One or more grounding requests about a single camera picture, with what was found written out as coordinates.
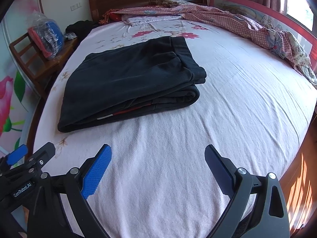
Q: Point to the red bed guard rail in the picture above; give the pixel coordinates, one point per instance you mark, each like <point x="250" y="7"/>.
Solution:
<point x="271" y="19"/>

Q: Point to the wooden bedside stool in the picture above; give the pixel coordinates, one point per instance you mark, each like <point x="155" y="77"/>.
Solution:
<point x="41" y="71"/>

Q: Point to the window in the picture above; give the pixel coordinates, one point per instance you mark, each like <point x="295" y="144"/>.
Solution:
<point x="300" y="11"/>

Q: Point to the pink patterned quilt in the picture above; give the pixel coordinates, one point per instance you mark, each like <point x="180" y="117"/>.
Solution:
<point x="281" y="43"/>

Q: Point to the dark navy pants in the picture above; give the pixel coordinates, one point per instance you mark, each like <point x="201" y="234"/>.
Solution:
<point x="149" y="77"/>

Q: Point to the white wall socket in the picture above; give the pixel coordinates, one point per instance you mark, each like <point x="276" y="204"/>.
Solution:
<point x="75" y="6"/>

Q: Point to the white bed sheet mattress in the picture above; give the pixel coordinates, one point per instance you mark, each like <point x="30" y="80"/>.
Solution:
<point x="254" y="108"/>

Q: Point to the black clothing heap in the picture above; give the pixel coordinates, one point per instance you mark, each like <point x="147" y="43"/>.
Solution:
<point x="81" y="28"/>

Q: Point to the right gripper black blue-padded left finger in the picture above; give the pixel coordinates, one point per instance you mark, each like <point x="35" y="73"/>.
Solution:
<point x="47" y="217"/>

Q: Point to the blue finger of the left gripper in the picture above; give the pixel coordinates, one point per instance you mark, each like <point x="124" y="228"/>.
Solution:
<point x="16" y="155"/>

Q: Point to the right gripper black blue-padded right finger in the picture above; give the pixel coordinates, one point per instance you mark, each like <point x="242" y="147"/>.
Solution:
<point x="257" y="206"/>

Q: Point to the floral wardrobe door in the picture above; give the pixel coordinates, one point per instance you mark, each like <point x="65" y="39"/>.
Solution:
<point x="18" y="97"/>

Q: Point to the blue red bagged clothes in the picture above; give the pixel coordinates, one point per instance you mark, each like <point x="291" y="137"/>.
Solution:
<point x="46" y="34"/>

